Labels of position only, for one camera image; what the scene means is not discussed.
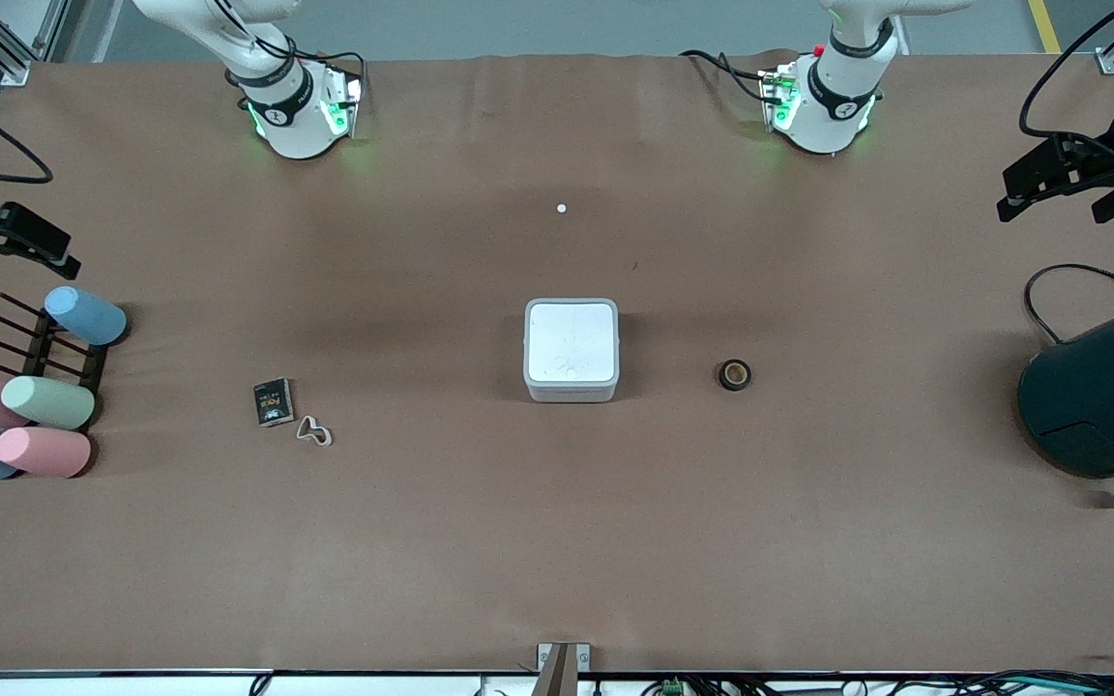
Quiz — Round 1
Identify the white square lidded trash bin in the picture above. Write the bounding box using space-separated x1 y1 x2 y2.
523 298 621 404

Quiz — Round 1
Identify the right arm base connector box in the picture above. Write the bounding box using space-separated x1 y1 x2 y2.
321 62 366 138

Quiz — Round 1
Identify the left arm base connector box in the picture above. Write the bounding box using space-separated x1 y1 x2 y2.
758 62 803 133

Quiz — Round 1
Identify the black pronged cup rack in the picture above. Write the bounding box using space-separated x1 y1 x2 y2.
0 292 111 428

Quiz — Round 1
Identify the light green plastic cup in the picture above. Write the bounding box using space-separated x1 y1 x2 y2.
0 375 97 432

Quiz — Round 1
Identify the dark teal cylindrical container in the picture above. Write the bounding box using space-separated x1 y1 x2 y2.
1017 294 1114 480

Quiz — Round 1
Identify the small black card box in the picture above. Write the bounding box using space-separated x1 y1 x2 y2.
253 378 296 428

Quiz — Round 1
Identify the brown table cover sheet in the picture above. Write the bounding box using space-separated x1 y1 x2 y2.
0 50 1114 676

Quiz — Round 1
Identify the thin black looped cable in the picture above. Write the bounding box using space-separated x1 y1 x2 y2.
1022 263 1114 346

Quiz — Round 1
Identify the black left arm base cable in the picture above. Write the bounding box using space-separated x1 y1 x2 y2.
680 48 773 103

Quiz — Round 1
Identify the black arm base cable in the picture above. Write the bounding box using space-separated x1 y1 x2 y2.
680 48 773 103
257 34 367 86

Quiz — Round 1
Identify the black right arm base cable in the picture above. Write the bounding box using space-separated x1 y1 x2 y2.
257 34 367 86

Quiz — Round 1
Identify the tangled black cable bundle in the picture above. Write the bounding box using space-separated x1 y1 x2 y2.
944 657 1114 696

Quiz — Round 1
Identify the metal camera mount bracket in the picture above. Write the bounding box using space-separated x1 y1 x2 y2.
530 642 593 696

